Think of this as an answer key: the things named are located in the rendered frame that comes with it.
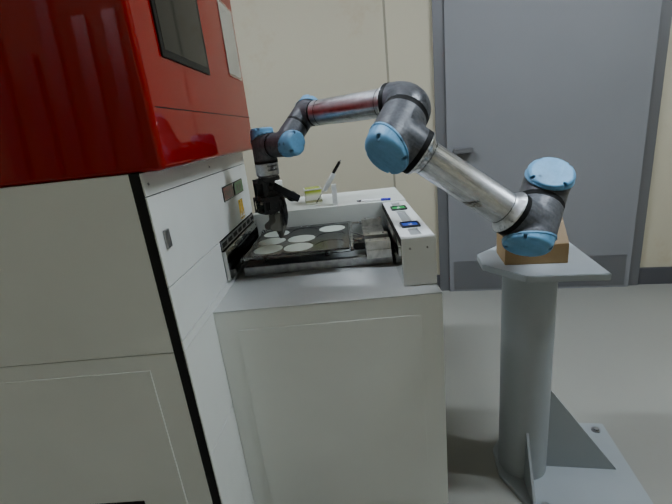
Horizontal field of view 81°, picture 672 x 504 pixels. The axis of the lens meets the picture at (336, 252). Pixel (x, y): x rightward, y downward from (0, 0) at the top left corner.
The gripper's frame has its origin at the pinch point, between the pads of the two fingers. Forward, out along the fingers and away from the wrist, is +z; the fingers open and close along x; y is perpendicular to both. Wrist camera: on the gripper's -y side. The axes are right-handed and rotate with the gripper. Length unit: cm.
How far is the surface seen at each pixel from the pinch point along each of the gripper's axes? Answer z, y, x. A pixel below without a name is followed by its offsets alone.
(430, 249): 1, -15, 51
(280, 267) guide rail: 9.7, 5.5, 4.6
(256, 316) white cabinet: 14.1, 25.5, 22.9
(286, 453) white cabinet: 61, 25, 24
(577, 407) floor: 94, -95, 64
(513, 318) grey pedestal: 30, -42, 61
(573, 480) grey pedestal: 92, -55, 78
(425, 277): 10, -14, 50
